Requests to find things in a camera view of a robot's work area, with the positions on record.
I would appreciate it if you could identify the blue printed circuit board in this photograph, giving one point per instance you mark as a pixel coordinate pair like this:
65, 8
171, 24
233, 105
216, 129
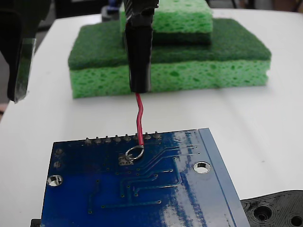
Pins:
142, 189

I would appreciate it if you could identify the dark block with blue part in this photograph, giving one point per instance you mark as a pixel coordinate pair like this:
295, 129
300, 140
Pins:
111, 11

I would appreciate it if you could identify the small green scrub sponge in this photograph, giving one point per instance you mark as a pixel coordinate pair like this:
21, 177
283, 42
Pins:
184, 21

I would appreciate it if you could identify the large green scrub sponge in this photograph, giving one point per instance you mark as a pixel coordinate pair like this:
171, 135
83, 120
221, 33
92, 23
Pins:
201, 75

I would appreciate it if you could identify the black plastic bracket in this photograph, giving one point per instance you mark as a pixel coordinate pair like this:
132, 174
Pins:
272, 208

